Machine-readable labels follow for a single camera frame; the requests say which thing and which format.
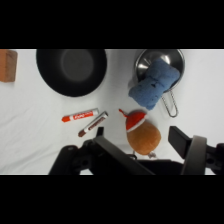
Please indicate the black bowl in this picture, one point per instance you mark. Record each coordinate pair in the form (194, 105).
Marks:
(71, 71)

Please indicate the brown plush with red hat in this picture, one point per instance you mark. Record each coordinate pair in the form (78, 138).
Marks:
(144, 137)

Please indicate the blue towel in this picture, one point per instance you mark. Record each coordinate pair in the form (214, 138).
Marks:
(155, 83)

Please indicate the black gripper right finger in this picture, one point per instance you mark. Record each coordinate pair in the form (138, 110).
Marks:
(193, 153)

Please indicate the red marker pen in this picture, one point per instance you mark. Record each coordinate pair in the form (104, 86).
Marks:
(80, 115)

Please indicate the brown marker pen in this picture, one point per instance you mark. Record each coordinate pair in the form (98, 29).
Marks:
(93, 124)

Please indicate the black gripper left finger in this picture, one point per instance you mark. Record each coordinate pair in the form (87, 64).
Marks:
(121, 156)

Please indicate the wooden block with blue dot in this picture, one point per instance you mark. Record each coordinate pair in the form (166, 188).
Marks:
(7, 65)

